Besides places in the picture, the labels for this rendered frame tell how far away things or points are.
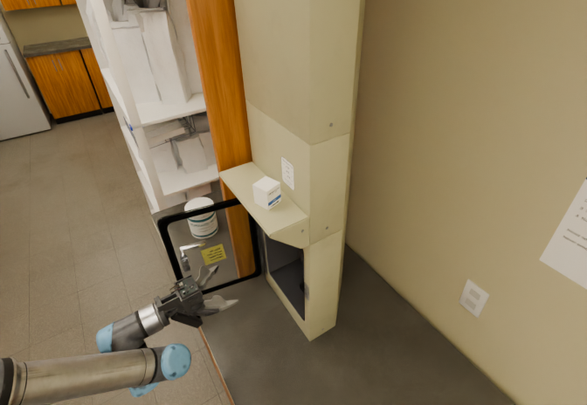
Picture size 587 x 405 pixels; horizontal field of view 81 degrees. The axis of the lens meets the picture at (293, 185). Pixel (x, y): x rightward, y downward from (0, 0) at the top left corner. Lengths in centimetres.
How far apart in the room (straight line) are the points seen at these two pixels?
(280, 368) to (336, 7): 105
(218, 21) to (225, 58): 9
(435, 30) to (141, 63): 144
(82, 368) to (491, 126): 102
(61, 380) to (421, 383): 96
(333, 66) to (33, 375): 78
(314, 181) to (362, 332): 70
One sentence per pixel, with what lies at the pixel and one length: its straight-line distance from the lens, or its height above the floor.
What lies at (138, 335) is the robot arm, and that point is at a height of 126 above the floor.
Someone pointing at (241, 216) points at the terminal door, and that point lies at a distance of 118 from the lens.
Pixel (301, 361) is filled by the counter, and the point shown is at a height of 94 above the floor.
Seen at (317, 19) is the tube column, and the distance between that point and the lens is 66.
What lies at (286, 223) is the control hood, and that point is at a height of 151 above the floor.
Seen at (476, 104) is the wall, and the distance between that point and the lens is 97.
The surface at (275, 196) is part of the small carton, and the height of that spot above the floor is 154.
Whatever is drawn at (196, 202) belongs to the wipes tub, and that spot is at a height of 109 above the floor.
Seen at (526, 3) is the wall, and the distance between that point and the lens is 90.
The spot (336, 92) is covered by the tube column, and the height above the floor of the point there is 181.
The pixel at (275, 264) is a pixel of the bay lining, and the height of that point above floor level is 105.
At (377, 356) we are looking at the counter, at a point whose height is 94.
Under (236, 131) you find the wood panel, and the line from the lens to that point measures 107.
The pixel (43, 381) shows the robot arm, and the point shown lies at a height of 145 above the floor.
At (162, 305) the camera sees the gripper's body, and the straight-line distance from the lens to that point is 101.
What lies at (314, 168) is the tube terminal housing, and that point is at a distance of 78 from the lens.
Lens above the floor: 207
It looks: 36 degrees down
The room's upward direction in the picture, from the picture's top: 2 degrees counter-clockwise
